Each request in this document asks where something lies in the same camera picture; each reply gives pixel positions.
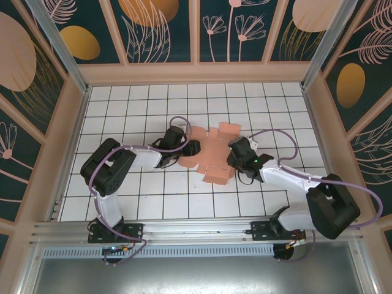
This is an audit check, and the pink paper box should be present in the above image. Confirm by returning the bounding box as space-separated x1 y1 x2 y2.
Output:
177 121 243 186

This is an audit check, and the small circuit board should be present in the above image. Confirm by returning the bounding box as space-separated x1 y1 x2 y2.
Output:
102 246 131 255

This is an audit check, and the grey metal sheet panel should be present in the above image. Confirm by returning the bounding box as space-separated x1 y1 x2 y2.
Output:
18 256 376 294

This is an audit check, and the thin aluminium side rail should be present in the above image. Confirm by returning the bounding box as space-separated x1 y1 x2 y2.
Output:
301 85 350 217
47 87 92 223

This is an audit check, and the wide aluminium frame rail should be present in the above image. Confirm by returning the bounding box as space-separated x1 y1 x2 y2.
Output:
29 216 367 246

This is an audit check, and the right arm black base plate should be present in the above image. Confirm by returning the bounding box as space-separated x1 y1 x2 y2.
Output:
250 220 307 243

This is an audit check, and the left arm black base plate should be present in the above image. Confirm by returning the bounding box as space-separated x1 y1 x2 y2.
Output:
88 222 145 244

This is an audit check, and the slotted grey cable duct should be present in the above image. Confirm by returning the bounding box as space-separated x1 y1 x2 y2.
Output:
42 244 276 258

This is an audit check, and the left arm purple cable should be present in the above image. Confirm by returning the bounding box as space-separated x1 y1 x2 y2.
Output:
88 115 190 266

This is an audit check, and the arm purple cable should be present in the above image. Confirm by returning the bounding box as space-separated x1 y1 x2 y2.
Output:
88 115 190 266
247 128 385 264

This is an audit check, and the red yellow power wire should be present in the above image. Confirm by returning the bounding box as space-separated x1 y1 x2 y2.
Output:
283 238 307 251

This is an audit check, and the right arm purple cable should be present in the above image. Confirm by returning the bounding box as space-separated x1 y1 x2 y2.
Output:
247 128 385 264

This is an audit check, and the aluminium corner post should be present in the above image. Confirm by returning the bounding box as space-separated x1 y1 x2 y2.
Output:
300 0 358 89
26 0 92 94

